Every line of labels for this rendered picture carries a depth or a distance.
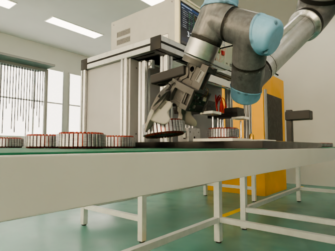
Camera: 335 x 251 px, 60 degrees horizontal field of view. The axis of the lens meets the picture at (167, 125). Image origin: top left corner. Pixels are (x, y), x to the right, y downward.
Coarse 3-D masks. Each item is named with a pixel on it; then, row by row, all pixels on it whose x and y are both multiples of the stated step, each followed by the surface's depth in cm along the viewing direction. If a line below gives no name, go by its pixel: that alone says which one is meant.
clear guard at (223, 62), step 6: (222, 48) 91; (228, 48) 90; (222, 54) 96; (228, 54) 96; (174, 60) 103; (180, 60) 103; (216, 60) 103; (222, 60) 103; (228, 60) 103; (216, 66) 111; (222, 66) 111; (228, 66) 111
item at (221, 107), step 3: (216, 99) 133; (219, 99) 132; (216, 102) 133; (222, 102) 129; (225, 102) 131; (216, 105) 129; (222, 105) 128; (225, 105) 131; (216, 108) 129; (219, 108) 131; (222, 108) 128; (219, 111) 131; (222, 111) 128
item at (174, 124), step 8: (176, 120) 71; (144, 128) 73; (152, 128) 70; (160, 128) 70; (168, 128) 71; (176, 128) 71; (184, 128) 73; (144, 136) 76; (152, 136) 76; (160, 136) 78; (168, 136) 79
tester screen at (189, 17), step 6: (186, 6) 111; (186, 12) 110; (192, 12) 114; (186, 18) 110; (192, 18) 113; (186, 24) 110; (192, 24) 113; (186, 30) 110; (186, 36) 110; (186, 42) 110
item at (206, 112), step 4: (208, 104) 104; (212, 104) 106; (208, 108) 103; (212, 108) 106; (176, 112) 111; (192, 112) 107; (204, 112) 103; (208, 112) 102; (212, 112) 101; (216, 112) 103; (220, 112) 105
